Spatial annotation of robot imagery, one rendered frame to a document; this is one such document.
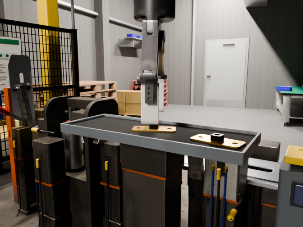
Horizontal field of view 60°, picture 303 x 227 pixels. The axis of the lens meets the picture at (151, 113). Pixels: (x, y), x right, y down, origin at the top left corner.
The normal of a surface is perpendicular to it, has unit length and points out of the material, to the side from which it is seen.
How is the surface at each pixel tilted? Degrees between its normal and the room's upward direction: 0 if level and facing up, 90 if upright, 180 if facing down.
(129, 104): 90
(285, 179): 90
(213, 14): 90
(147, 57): 65
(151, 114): 90
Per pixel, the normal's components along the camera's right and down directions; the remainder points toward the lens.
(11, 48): 0.85, 0.09
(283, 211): -0.52, 0.14
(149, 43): -0.10, -0.26
